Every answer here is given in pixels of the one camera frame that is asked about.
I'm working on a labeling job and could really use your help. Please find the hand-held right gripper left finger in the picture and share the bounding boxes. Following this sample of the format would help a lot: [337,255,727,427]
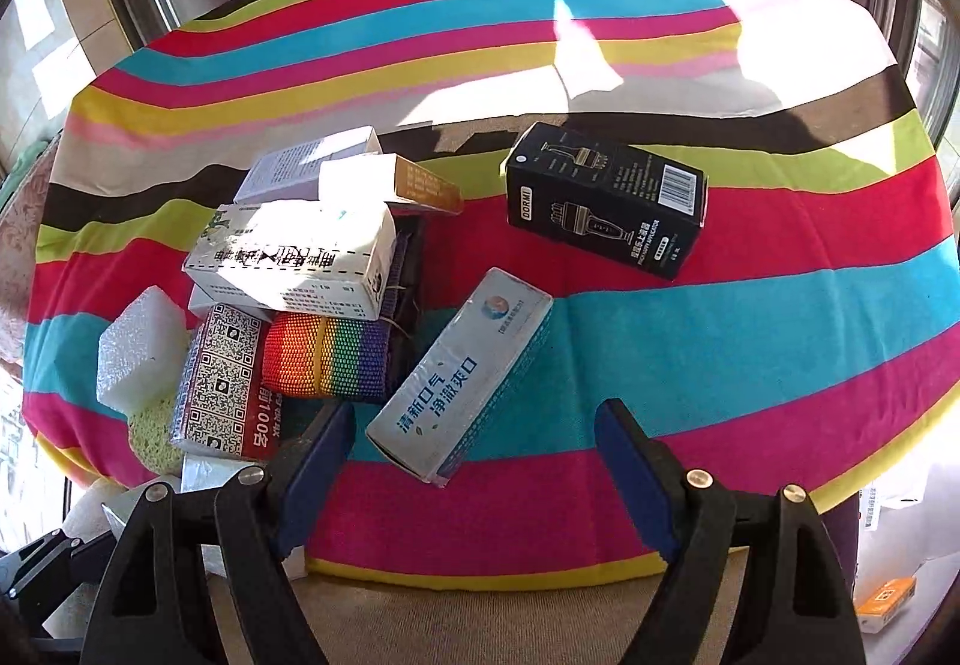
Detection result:
[79,401,357,665]

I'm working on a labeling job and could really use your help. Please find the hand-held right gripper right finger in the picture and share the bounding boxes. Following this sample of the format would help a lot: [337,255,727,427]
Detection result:
[595,399,871,665]

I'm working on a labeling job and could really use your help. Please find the green round sponge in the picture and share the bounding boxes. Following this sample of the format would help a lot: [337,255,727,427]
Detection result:
[124,395,188,475]

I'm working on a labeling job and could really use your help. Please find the light blue toothpaste box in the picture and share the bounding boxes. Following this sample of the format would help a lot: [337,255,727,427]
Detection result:
[365,266,554,486]

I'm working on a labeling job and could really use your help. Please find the white foam block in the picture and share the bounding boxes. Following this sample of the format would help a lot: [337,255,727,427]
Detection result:
[96,285,192,415]

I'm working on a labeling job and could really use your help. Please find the black product box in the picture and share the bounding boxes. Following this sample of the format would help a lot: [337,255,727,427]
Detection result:
[501,121,710,282]

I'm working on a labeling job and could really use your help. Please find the white box with orange side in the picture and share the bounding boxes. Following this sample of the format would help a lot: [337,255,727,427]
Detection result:
[319,151,464,216]

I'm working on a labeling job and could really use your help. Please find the white box with blue label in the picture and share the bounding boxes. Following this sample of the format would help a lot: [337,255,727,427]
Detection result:
[234,125,383,205]

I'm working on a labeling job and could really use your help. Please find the small white box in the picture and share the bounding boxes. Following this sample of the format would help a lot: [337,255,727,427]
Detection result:
[181,453,263,495]

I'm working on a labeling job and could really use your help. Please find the rainbow beaded pouch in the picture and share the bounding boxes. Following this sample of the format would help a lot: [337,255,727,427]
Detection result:
[262,311,398,402]

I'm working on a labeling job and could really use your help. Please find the rainbow striped cloth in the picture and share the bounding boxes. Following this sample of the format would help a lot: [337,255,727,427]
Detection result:
[22,0,960,591]

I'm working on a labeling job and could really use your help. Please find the red patterned box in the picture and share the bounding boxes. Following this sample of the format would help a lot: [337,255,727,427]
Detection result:
[171,303,290,462]

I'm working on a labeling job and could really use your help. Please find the white box with black print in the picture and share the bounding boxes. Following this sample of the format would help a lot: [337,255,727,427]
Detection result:
[182,200,397,321]

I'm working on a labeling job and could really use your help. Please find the pink lace cloth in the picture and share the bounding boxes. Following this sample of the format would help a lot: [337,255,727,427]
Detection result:
[0,140,65,366]

